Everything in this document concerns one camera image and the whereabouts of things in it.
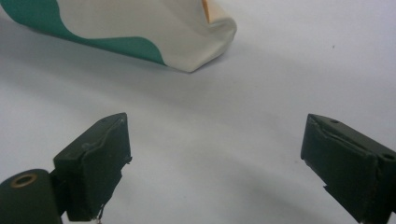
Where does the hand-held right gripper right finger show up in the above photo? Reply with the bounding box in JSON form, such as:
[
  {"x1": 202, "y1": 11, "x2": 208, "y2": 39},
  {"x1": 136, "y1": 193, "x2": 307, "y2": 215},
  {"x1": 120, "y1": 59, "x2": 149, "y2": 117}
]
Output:
[{"x1": 300, "y1": 113, "x2": 396, "y2": 224}]

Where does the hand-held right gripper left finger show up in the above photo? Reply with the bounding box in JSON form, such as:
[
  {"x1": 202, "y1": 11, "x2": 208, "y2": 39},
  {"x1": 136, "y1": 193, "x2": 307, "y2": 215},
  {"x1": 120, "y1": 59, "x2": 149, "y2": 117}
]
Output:
[{"x1": 49, "y1": 112, "x2": 133, "y2": 222}]

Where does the white and green paper bag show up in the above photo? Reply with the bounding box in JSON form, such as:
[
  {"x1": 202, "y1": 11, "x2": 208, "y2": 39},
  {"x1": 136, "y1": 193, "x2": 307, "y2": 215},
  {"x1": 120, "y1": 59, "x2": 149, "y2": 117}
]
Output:
[{"x1": 0, "y1": 0, "x2": 238, "y2": 74}]

